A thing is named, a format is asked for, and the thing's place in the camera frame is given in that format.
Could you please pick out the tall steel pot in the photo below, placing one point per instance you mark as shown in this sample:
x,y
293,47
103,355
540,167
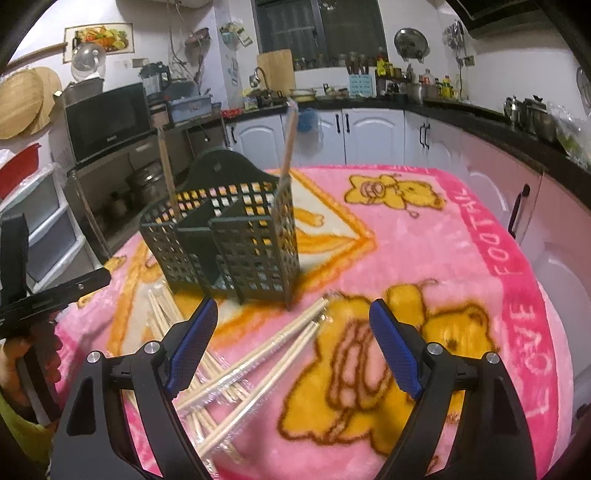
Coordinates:
x,y
542,120

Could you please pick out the wooden cutting board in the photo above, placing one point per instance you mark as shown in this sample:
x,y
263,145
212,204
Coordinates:
x,y
277,69

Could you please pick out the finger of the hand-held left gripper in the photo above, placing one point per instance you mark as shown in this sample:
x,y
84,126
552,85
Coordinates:
x,y
85,284

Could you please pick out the pile of wooden chopsticks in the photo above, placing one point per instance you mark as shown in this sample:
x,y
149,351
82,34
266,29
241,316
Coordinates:
x,y
159,309

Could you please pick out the black microwave oven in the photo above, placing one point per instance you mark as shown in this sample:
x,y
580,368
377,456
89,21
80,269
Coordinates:
x,y
106,122

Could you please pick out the pink printed blanket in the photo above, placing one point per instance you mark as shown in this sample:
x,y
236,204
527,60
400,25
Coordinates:
x,y
415,258

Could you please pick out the person's green clothing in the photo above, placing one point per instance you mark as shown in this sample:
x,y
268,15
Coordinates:
x,y
23,434

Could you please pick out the steel pot lid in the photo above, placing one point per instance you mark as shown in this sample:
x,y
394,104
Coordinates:
x,y
411,44

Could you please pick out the dark framed window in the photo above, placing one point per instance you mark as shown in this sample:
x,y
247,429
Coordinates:
x,y
295,27

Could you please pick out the person's left hand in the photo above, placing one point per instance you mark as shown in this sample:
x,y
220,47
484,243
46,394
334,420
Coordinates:
x,y
48,346

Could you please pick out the hanging steel pan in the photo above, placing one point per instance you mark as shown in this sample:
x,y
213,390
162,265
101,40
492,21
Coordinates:
x,y
197,39

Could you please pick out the plastic bag of greens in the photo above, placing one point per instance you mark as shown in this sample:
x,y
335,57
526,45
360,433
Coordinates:
x,y
570,134

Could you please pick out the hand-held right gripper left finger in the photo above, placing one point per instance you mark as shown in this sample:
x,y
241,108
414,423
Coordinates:
x,y
194,341

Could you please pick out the blue knife block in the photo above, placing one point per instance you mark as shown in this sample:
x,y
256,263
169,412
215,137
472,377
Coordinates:
x,y
361,85

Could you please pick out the metal shelf rack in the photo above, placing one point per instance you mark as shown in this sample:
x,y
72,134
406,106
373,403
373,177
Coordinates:
x,y
138,150

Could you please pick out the dark green utensil holder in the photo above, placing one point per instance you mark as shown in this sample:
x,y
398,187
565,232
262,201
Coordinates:
x,y
258,244

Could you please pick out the curved steel faucet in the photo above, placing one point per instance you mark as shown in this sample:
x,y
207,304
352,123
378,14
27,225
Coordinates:
x,y
255,78

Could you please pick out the stacked steel pots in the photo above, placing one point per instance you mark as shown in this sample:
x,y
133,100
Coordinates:
x,y
145,184

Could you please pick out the blue hanging bag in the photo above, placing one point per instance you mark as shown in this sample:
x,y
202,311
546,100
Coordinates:
x,y
307,120

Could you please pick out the glass pot lid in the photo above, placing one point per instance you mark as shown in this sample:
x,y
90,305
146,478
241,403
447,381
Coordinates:
x,y
87,57

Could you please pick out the row of condiment bottles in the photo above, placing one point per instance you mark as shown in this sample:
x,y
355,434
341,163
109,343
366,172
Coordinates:
x,y
429,85

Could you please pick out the round bamboo tray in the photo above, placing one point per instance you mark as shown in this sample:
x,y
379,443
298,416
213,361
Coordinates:
x,y
18,106

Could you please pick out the black range hood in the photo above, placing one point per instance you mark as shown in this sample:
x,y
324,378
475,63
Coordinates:
x,y
508,11

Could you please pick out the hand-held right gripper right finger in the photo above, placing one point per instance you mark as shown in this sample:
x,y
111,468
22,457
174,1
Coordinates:
x,y
392,346

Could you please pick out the round wooden board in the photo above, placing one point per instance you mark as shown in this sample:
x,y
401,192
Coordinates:
x,y
51,97

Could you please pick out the steel rectangular container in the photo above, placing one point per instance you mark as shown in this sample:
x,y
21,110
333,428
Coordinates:
x,y
83,91

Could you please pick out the row of glass jars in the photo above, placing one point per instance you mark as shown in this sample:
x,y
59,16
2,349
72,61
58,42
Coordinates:
x,y
323,61

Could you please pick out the food wall poster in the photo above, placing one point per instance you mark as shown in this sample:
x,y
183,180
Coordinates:
x,y
99,37

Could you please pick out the blue dish rack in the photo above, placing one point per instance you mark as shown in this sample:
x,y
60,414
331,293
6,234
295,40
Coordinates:
x,y
189,108

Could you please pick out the small steel kettle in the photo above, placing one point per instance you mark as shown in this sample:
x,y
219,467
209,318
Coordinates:
x,y
515,113

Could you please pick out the black blender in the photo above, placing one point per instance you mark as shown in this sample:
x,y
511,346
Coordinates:
x,y
152,81

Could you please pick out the red plastic basin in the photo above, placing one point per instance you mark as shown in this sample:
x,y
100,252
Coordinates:
x,y
18,168

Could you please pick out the hanging kitchen utensils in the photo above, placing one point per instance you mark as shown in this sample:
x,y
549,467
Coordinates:
x,y
455,37

